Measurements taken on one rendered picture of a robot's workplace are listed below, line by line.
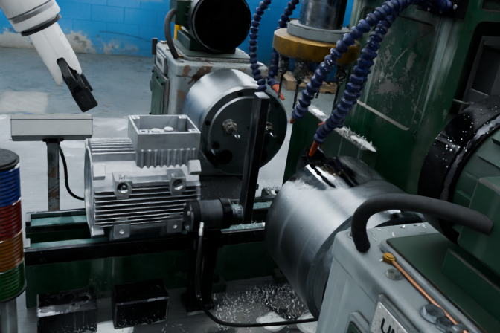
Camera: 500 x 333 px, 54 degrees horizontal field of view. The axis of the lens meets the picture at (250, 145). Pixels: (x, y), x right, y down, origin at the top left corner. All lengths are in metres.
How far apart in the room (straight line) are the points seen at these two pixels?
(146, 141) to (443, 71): 0.58
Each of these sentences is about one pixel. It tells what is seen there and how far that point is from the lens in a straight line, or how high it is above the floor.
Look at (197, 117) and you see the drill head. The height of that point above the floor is 1.07.
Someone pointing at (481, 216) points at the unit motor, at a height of 1.28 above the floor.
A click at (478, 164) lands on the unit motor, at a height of 1.31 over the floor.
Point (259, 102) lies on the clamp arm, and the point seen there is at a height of 1.24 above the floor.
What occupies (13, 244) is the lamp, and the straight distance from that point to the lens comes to 0.68.
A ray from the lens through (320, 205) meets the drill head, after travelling 0.78.
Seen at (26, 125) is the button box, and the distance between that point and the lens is 1.19.
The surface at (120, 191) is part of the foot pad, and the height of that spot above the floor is 1.05.
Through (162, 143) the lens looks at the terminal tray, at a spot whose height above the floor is 1.13.
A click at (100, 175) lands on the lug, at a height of 1.08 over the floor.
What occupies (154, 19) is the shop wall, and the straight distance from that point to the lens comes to 6.57.
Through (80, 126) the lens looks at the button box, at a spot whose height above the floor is 1.06.
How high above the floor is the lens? 1.48
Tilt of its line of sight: 22 degrees down
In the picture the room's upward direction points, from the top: 8 degrees clockwise
